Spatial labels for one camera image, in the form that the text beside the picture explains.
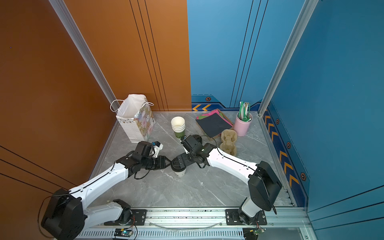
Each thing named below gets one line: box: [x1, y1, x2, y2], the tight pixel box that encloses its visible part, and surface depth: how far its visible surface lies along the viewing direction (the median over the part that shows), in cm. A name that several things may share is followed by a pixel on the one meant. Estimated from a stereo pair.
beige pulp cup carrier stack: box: [219, 129, 237, 157], surface depth 102 cm
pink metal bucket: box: [233, 112, 253, 137], surface depth 103 cm
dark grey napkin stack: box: [195, 113, 233, 138], surface depth 109 cm
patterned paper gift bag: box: [110, 94, 156, 143], surface depth 94 cm
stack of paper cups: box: [171, 116, 186, 139], surface depth 97 cm
